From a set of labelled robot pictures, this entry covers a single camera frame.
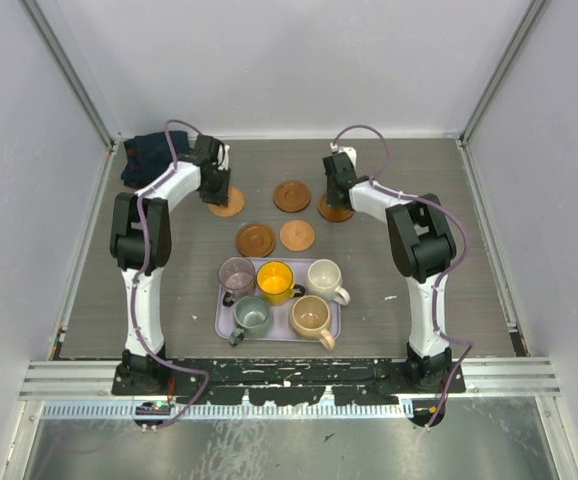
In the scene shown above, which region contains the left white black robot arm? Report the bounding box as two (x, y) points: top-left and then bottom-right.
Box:
(110, 134), (231, 396)

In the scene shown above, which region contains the aluminium front rail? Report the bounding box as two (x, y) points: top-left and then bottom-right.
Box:
(19, 357), (561, 400)

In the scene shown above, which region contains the white slotted cable duct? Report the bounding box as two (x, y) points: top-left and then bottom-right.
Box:
(41, 401), (414, 421)

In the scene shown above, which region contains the grey ceramic mug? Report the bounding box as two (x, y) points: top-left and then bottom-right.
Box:
(228, 295), (274, 347)

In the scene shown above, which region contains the light cork round coaster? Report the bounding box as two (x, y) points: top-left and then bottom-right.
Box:
(280, 220), (316, 252)

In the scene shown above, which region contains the lavender plastic tray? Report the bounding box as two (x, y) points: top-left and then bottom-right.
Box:
(215, 258), (342, 342)

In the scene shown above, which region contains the brown wooden round coaster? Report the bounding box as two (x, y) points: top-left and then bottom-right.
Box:
(318, 193), (354, 223)

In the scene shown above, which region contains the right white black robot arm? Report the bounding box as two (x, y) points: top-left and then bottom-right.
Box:
(323, 150), (457, 394)

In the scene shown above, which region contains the dark blue folded cloth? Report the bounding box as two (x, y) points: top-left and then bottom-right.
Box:
(121, 132), (173, 189)

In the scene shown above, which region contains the dark brown wooden coaster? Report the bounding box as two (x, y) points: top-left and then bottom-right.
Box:
(273, 180), (311, 213)

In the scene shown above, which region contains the white ceramic mug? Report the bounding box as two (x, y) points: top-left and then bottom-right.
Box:
(305, 259), (350, 306)

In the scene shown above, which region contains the purple glass mug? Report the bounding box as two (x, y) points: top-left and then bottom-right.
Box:
(218, 257), (256, 307)

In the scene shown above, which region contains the yellow mug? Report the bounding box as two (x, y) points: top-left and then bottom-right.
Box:
(256, 261), (306, 306)

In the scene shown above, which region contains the beige ceramic mug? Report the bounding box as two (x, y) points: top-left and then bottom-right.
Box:
(289, 295), (336, 351)

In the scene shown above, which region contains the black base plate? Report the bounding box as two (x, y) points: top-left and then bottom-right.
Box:
(111, 358), (445, 406)

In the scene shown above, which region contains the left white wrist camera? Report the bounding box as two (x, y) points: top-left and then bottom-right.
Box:
(218, 144), (230, 170)

